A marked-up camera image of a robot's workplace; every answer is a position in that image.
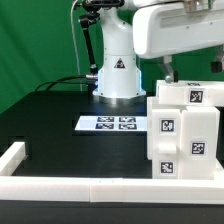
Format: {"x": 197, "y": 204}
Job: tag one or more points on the white cabinet body box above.
{"x": 198, "y": 142}

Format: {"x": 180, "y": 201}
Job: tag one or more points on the white cabinet door panel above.
{"x": 163, "y": 138}

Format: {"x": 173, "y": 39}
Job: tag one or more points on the white cabinet top block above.
{"x": 186, "y": 92}

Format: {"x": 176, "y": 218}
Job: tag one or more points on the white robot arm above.
{"x": 119, "y": 79}

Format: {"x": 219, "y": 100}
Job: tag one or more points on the white marker base plate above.
{"x": 112, "y": 123}

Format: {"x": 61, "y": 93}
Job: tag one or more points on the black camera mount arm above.
{"x": 91, "y": 17}

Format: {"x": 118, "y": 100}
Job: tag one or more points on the white U-shaped fence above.
{"x": 96, "y": 190}

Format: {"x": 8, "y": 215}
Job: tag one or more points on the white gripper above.
{"x": 167, "y": 29}

